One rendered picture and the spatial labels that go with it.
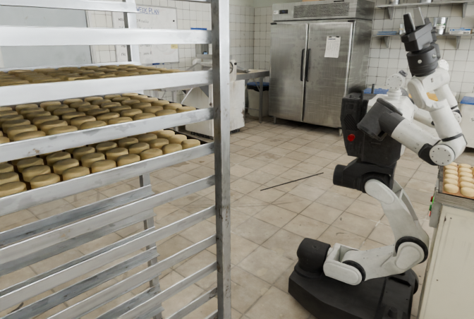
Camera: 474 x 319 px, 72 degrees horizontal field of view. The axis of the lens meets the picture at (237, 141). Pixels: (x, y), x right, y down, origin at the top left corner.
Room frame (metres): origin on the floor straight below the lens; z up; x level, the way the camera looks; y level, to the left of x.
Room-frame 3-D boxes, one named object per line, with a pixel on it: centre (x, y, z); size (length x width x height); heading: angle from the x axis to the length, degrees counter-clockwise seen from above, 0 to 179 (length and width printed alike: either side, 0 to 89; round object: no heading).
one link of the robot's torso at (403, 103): (1.53, -0.67, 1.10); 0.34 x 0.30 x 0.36; 148
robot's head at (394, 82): (1.49, -0.72, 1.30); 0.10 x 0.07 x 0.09; 148
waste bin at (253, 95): (6.63, -0.47, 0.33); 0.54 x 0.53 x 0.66; 51
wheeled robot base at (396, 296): (1.54, -0.65, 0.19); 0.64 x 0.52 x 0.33; 58
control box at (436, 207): (1.37, -0.93, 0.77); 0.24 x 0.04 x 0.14; 147
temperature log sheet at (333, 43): (5.07, -1.43, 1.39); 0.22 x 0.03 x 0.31; 51
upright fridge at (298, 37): (5.67, -1.36, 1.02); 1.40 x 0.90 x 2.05; 51
